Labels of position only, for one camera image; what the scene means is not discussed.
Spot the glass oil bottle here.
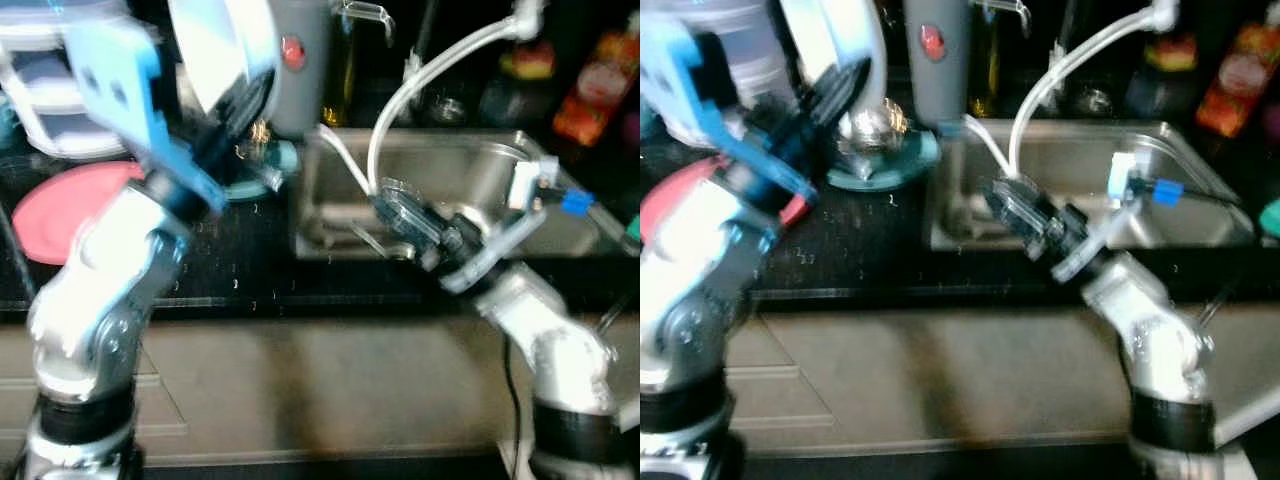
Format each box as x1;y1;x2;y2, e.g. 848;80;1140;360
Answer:
964;0;1033;121
322;0;397;127

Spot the dark jar with red label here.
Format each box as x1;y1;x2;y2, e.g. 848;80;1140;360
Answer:
1125;32;1201;116
478;38;559;125

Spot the stainless steel sink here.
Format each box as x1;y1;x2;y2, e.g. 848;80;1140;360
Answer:
290;126;629;263
924;120;1257;253

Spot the white round plate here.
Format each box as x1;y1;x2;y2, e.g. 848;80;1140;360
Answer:
166;0;283;117
778;0;887;113

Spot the grey jug with red button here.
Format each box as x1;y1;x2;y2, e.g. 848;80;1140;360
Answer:
268;0;337;139
902;0;977;137

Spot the red juice carton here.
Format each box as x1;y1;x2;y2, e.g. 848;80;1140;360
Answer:
1194;20;1280;139
552;30;641;147

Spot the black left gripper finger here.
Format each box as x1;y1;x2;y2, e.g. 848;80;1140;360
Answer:
800;58;873;146
212;68;281;153

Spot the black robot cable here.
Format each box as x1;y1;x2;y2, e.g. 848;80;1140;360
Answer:
498;338;525;480

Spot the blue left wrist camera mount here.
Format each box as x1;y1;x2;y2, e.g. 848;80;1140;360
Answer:
640;30;817;201
62;20;227;216

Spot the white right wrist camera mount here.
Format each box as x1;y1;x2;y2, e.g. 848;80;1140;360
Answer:
1050;150;1187;283
438;155;595;297

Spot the teal dish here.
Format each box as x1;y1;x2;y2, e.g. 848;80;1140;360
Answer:
222;138;301;203
826;128;943;193

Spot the clear plastic container stack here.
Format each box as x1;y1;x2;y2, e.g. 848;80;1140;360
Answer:
640;0;796;146
0;0;136;161

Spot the shiny metal cup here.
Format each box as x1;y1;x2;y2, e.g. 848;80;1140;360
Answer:
838;98;909;163

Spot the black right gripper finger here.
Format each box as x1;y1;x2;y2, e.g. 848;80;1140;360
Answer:
372;198;437;259
984;190;1047;253
996;174;1061;221
380;176;447;229

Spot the white faucet hose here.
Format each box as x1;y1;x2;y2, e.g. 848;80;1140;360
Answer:
1006;0;1183;183
364;0;547;197

